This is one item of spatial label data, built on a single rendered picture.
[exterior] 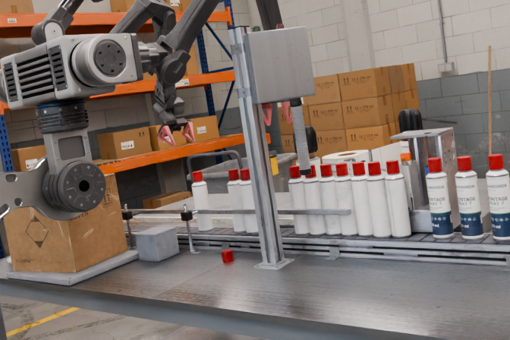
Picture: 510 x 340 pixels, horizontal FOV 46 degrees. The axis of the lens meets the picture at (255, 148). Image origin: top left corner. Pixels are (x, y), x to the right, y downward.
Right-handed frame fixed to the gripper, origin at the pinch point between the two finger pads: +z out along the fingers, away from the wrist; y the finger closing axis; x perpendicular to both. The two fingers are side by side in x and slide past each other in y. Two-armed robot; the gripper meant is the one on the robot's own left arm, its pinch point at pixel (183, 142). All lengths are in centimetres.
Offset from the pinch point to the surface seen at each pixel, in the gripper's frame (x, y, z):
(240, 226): -14, -15, 47
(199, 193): -9.3, -16.5, 28.6
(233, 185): -22.5, -15.0, 36.5
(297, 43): -75, -17, 28
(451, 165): -74, 4, 76
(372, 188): -59, -11, 69
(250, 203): -24, -15, 45
